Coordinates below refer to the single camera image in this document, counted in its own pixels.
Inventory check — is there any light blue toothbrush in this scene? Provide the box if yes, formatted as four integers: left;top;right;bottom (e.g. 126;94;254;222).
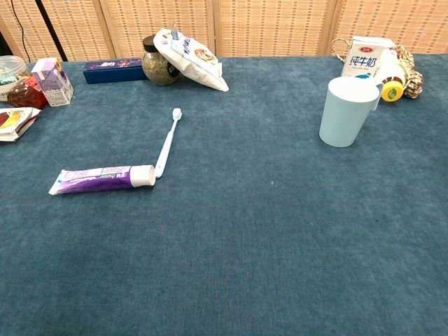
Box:
154;107;183;179

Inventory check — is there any purple white toothpaste tube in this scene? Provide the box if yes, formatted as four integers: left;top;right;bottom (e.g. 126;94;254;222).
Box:
48;164;156;196

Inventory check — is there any white plastic cup with handle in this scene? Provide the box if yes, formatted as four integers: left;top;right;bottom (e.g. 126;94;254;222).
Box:
318;76;381;148

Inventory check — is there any white milk carton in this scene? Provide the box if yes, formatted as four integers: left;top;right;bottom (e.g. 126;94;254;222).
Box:
341;35;396;80

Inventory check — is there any small purple white box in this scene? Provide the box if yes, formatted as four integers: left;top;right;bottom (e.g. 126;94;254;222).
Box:
31;57;75;107

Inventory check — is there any blue table cloth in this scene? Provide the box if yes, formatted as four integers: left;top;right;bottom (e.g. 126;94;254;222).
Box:
0;54;448;336

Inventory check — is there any white printed snack bag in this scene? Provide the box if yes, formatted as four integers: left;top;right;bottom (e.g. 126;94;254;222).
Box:
153;27;230;93

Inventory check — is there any glass jar with black lid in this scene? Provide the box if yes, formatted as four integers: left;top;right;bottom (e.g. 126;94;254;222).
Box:
141;34;181;86

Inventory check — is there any dark blue long box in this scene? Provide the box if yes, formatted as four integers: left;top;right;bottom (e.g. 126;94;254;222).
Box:
83;57;148;85

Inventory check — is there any bamboo folding screen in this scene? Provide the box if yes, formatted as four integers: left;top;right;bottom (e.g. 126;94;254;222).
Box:
0;0;448;63

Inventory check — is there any white bottle with yellow cap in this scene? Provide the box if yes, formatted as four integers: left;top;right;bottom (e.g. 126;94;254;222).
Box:
370;48;407;103

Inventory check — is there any red-brown drink bottle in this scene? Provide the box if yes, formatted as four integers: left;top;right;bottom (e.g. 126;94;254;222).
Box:
6;75;49;110

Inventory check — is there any white red-yellow snack packet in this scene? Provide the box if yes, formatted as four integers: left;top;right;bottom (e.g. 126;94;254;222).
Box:
0;106;42;143

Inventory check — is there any black tripod stand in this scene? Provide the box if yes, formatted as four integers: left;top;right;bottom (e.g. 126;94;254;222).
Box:
34;0;69;62

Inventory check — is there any clear plastic tub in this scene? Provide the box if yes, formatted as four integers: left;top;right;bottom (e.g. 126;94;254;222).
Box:
0;55;32;102

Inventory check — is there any beige braided rope bundle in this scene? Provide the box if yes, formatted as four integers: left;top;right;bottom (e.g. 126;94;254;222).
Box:
331;37;425;100

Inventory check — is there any thin black hanging cable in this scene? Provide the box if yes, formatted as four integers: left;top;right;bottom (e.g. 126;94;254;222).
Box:
9;0;32;63

